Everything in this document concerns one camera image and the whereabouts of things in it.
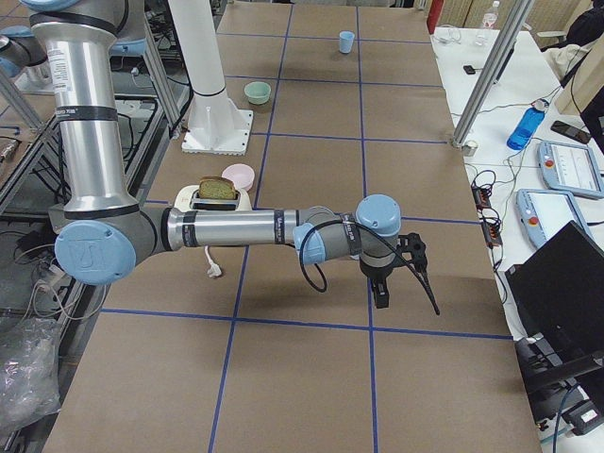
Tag orange black usb hub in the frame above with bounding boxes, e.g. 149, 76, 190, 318
472, 187, 492, 210

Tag upper teach pendant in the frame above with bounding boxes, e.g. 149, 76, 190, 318
537, 141, 603, 199

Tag green bowl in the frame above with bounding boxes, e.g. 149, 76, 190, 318
243, 81, 272, 105

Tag clear plastic bottle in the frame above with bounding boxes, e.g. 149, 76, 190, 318
480, 0, 500, 30

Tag white camera stand base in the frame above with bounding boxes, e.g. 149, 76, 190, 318
169, 0, 254, 155

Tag black laptop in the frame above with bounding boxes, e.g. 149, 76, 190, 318
505, 221, 603, 378

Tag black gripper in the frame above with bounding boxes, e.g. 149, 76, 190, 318
360, 254, 394, 309

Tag lower teach pendant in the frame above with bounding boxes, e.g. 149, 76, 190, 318
515, 189, 592, 248

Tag blue water bottle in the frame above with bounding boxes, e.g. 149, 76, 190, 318
506, 98, 549, 151

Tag bread slice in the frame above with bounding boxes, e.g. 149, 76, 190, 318
198, 176, 237, 200

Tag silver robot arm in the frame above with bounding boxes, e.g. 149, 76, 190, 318
1, 25, 47, 77
27, 1, 405, 308

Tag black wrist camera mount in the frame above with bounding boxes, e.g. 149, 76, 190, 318
397, 233, 428, 274

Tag clear plastic bag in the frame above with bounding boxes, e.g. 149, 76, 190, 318
1, 318, 60, 435

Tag light blue cup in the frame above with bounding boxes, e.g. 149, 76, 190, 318
339, 30, 355, 55

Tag black smartphone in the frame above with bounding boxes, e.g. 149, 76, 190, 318
550, 120, 592, 144

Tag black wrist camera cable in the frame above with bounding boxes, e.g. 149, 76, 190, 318
298, 221, 442, 316

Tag white toaster plug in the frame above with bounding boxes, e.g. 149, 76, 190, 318
204, 245, 223, 278

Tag cream toaster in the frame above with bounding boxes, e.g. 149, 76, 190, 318
174, 185, 252, 212

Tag teach pendant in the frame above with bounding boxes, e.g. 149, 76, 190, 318
537, 141, 603, 199
515, 189, 592, 248

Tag aluminium frame post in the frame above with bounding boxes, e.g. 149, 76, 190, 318
451, 0, 535, 157

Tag pink bowl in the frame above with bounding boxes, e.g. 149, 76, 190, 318
222, 163, 256, 192

